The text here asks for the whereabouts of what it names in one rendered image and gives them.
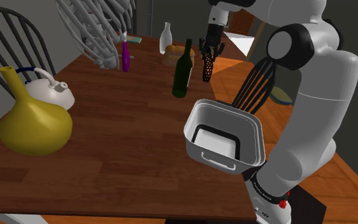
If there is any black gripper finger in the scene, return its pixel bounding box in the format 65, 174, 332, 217
198, 38, 210, 59
213, 43, 226, 59

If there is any tan bread loaf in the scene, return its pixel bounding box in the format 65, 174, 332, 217
161, 44, 196, 67

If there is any dark green wine bottle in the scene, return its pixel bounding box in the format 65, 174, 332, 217
172, 38, 194, 99

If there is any white bottle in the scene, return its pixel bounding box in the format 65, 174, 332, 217
159, 22, 174, 55

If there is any black spindle-back chair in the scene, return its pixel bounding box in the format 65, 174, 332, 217
0, 6, 57, 100
231, 57, 278, 115

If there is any teal book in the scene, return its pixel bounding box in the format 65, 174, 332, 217
125, 35, 143, 44

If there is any white square pot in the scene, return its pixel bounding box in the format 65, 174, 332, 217
183, 99, 266, 176

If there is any yellow round cushion blue rim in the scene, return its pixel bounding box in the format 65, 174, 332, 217
269, 85, 294, 106

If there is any purple bottle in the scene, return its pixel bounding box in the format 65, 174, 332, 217
121, 31, 132, 73

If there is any brown wooden table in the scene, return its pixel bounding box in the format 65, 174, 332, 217
0, 33, 259, 224

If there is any yellow long-necked vase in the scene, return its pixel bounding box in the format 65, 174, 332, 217
0, 66, 74, 157

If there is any white wire sculpture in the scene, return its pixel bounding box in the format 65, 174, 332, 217
55, 0, 137, 71

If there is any white kettle with blue handle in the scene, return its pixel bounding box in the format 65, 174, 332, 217
15, 67, 76, 111

